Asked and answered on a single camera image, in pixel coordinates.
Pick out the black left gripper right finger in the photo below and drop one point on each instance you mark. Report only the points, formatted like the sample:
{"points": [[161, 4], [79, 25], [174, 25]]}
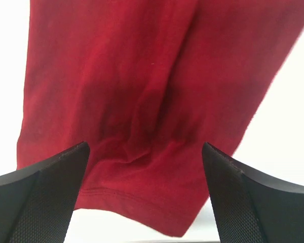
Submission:
{"points": [[250, 205]]}

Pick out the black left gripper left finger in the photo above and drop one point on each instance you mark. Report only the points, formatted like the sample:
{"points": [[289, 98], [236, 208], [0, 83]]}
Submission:
{"points": [[37, 202]]}

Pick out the red t-shirt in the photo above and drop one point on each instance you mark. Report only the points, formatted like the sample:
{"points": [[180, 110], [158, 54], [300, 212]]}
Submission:
{"points": [[146, 84]]}

